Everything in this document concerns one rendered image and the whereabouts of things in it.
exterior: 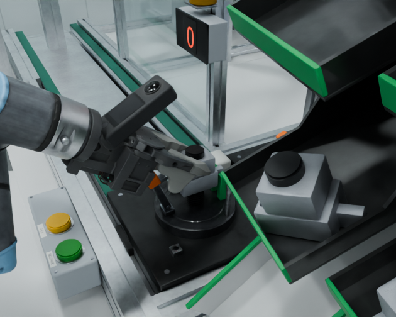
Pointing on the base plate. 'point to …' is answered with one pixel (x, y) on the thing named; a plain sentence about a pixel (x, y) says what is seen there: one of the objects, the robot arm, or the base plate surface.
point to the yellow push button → (58, 222)
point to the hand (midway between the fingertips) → (198, 158)
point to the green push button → (68, 250)
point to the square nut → (176, 250)
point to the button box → (61, 277)
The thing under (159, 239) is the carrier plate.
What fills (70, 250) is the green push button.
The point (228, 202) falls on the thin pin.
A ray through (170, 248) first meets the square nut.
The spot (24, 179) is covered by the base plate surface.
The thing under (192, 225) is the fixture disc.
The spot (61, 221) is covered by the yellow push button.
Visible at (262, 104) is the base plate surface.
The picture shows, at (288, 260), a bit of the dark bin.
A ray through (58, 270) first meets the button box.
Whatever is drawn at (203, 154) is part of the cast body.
